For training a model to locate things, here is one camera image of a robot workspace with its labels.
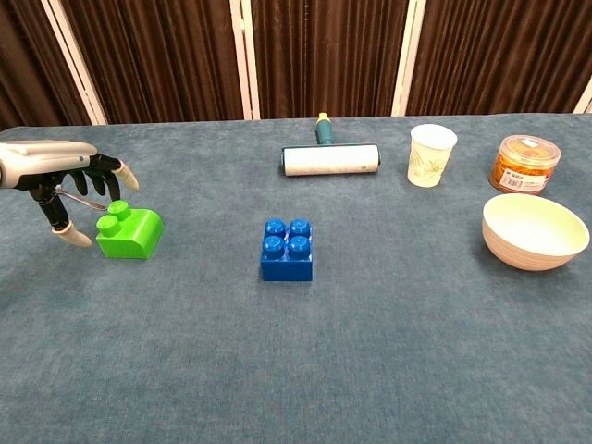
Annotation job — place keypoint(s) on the green toy block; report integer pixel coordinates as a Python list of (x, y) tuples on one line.
[(131, 231)]

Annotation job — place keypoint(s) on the clear plastic snack jar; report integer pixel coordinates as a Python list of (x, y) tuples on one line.
[(525, 166)]

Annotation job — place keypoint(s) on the dark brown curtain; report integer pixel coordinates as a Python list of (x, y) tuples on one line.
[(324, 55)]

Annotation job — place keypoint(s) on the white floral paper cup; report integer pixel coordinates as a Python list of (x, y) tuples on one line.
[(427, 159)]

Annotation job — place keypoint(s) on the white screen frame post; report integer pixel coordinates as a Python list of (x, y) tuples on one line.
[(407, 57), (245, 60), (76, 60), (583, 99)]

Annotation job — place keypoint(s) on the blue table cloth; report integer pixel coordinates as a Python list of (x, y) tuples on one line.
[(296, 347)]

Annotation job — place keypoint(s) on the blue toy block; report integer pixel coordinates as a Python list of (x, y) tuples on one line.
[(287, 256)]

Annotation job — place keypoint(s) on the cream ceramic bowl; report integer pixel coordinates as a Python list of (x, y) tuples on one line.
[(532, 231)]

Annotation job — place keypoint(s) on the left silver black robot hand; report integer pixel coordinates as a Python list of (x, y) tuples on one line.
[(51, 159)]

